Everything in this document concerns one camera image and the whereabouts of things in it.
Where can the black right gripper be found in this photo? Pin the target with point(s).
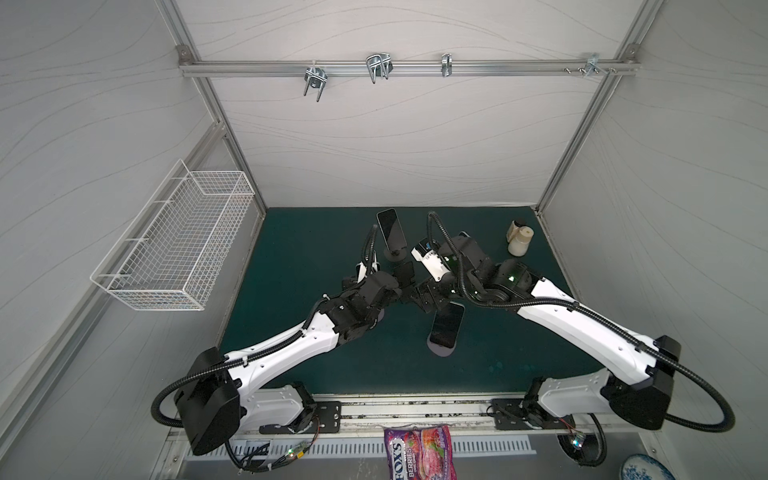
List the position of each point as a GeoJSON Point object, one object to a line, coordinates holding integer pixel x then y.
{"type": "Point", "coordinates": [429, 297]}

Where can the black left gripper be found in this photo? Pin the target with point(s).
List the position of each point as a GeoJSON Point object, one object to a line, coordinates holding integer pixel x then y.
{"type": "Point", "coordinates": [349, 287]}

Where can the black phone light blue edge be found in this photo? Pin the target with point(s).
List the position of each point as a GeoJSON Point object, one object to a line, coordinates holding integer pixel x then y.
{"type": "Point", "coordinates": [405, 274]}

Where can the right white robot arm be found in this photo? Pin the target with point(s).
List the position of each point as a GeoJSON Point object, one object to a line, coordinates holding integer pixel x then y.
{"type": "Point", "coordinates": [630, 382]}

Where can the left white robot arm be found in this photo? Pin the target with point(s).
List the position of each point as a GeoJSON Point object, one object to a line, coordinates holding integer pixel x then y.
{"type": "Point", "coordinates": [223, 392]}

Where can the black phone front centre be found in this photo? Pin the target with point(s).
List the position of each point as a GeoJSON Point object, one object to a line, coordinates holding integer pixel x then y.
{"type": "Point", "coordinates": [447, 321]}

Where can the black round stand back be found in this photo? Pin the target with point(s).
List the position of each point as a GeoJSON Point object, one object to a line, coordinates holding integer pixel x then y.
{"type": "Point", "coordinates": [396, 256]}

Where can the grey round stand front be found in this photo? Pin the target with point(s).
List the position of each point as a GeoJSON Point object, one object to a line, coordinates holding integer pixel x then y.
{"type": "Point", "coordinates": [440, 346]}

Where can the black phone back centre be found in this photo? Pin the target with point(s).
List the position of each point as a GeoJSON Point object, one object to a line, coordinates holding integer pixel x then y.
{"type": "Point", "coordinates": [392, 231]}

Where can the white salt shaker beige cap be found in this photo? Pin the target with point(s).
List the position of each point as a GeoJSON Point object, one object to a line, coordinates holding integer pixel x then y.
{"type": "Point", "coordinates": [520, 241]}

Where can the pink Fox's candy bag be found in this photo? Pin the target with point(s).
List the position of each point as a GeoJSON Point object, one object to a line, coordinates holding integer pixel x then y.
{"type": "Point", "coordinates": [425, 453]}

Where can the metal clamp small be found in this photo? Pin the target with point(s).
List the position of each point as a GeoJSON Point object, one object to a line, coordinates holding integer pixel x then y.
{"type": "Point", "coordinates": [446, 65]}

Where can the metal U-bolt clamp middle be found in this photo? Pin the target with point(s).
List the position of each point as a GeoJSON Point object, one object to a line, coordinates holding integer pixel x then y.
{"type": "Point", "coordinates": [379, 65]}

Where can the metal u-bolt clamp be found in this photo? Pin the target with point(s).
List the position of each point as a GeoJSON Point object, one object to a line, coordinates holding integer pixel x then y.
{"type": "Point", "coordinates": [315, 79]}
{"type": "Point", "coordinates": [379, 65]}

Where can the metal U-bolt clamp left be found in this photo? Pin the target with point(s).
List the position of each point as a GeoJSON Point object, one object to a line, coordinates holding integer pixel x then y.
{"type": "Point", "coordinates": [315, 79]}

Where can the blue white ceramic plate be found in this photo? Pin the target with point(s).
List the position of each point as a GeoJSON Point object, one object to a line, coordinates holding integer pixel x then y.
{"type": "Point", "coordinates": [644, 467]}

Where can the aluminium top crossbar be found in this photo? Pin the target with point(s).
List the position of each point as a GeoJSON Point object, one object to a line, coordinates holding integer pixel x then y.
{"type": "Point", "coordinates": [401, 68]}

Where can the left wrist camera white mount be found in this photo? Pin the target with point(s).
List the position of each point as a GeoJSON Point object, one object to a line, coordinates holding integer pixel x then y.
{"type": "Point", "coordinates": [363, 270]}

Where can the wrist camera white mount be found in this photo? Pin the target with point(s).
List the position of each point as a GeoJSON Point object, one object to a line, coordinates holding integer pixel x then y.
{"type": "Point", "coordinates": [363, 270]}
{"type": "Point", "coordinates": [426, 254]}

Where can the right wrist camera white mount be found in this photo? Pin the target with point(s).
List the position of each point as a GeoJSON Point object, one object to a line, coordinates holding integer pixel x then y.
{"type": "Point", "coordinates": [426, 254]}

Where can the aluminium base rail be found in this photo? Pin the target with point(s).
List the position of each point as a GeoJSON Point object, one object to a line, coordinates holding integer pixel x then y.
{"type": "Point", "coordinates": [466, 413]}

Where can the white wire basket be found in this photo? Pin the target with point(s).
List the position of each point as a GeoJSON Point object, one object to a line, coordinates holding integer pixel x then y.
{"type": "Point", "coordinates": [171, 254]}

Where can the metal bracket right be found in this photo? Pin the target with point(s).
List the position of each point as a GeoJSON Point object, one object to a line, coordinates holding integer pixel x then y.
{"type": "Point", "coordinates": [591, 68]}

